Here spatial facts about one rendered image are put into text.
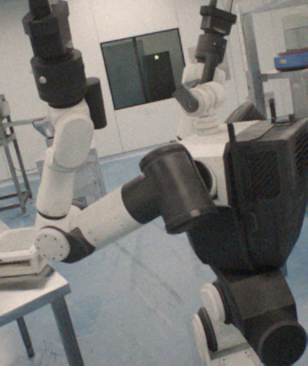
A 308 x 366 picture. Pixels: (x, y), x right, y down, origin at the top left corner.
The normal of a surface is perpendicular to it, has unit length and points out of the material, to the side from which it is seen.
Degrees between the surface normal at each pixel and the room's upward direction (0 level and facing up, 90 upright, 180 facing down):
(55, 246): 98
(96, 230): 98
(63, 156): 114
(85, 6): 90
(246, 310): 45
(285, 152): 90
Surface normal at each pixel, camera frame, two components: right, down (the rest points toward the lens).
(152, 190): -0.48, -0.11
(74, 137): 0.40, 0.52
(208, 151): -0.50, -0.52
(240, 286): 0.00, -0.54
